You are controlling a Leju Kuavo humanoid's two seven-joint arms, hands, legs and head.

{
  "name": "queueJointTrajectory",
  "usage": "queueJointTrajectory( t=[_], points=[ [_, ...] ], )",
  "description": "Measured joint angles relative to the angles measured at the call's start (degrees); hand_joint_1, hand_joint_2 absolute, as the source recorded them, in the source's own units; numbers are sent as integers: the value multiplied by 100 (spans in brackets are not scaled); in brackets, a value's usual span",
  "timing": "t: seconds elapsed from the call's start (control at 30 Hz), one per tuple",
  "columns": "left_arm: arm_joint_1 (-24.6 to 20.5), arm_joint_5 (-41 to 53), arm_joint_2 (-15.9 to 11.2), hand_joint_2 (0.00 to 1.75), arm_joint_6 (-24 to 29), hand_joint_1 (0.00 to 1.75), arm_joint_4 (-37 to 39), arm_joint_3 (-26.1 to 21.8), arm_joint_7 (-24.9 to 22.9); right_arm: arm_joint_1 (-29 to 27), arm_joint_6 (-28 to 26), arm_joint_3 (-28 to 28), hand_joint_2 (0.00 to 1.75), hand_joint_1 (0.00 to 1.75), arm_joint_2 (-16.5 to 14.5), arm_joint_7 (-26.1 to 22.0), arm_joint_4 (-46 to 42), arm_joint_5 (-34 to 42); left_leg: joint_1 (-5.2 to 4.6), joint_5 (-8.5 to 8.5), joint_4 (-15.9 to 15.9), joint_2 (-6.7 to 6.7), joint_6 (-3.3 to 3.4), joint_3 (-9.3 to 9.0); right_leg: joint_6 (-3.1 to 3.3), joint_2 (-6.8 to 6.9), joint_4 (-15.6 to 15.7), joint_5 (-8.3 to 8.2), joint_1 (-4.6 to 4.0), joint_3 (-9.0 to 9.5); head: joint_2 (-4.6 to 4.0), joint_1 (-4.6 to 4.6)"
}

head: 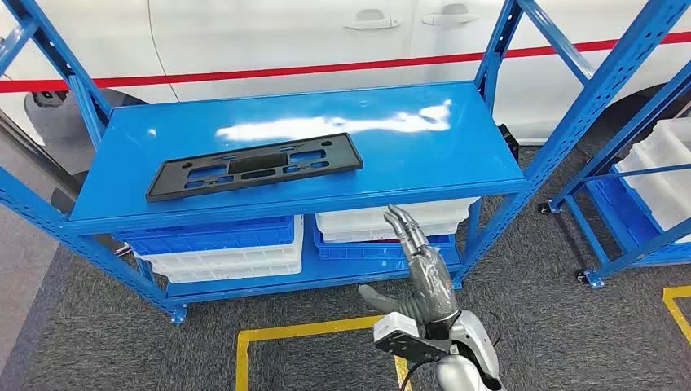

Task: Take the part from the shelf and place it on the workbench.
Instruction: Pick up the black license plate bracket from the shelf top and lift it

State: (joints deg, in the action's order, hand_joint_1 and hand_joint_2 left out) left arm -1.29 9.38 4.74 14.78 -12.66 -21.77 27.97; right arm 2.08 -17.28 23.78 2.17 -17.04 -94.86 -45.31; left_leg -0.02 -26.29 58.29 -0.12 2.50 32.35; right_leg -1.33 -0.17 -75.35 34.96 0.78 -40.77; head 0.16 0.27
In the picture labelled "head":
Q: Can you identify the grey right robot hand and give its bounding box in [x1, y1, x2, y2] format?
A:
[358, 204, 461, 326]

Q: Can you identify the black plastic plate frame part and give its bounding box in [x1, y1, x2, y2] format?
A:
[144, 132, 364, 204]

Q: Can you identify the blue metal shelf rack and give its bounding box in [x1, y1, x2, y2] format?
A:
[0, 0, 691, 325]
[539, 59, 691, 290]

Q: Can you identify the yellow floor tape square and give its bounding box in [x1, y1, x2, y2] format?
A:
[235, 315, 412, 391]
[662, 286, 691, 346]

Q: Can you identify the black object behind rack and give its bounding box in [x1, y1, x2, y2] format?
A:
[499, 124, 519, 163]

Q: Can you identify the white car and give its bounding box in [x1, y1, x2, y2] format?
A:
[0, 0, 691, 147]

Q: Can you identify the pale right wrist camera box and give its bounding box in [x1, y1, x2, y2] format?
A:
[373, 313, 449, 362]

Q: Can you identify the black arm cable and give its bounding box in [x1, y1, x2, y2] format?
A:
[398, 356, 436, 391]

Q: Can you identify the black stanchion post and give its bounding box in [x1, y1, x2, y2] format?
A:
[0, 108, 82, 216]

